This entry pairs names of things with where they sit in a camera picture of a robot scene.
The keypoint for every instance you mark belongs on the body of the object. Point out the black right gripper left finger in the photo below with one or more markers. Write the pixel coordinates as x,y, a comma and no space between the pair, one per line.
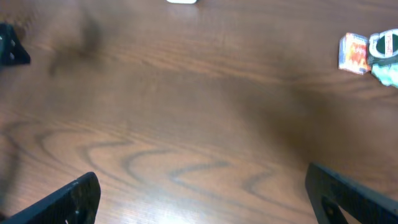
74,203

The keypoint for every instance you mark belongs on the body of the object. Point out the teal white packet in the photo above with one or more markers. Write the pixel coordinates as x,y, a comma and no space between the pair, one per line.
386,74

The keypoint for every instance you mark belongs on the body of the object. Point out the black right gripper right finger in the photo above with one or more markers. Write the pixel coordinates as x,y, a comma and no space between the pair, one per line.
330,192

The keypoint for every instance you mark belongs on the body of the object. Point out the orange white small pack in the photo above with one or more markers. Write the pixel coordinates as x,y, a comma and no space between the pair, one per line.
352,55

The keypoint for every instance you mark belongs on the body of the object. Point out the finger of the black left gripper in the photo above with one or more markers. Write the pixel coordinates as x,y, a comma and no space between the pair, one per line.
12,51

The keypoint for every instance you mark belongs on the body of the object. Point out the round black red tin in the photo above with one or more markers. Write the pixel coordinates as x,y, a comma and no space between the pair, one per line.
382,48

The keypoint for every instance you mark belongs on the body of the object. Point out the white barcode scanner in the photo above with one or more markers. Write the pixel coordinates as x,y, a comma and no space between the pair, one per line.
182,1

